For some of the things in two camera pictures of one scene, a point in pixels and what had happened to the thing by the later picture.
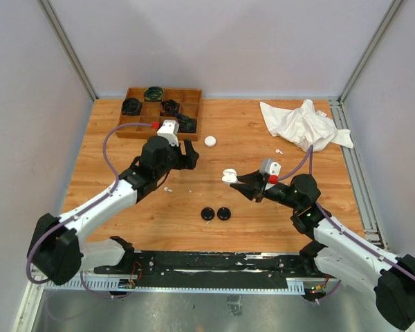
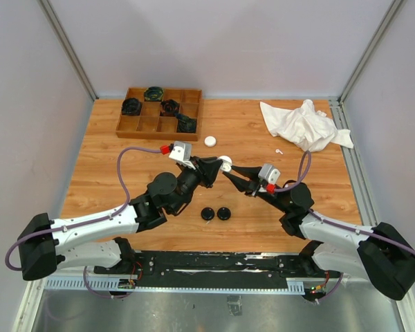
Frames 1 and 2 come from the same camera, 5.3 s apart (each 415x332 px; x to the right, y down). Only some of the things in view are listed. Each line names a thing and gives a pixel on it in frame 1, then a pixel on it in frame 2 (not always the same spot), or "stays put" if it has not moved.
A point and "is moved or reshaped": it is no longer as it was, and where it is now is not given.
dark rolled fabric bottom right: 187,124 stays put
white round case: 229,176 is moved or reshaped
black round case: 207,214 stays put
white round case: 210,141 stays put
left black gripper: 188,161 -> 206,170
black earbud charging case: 223,214 stays put
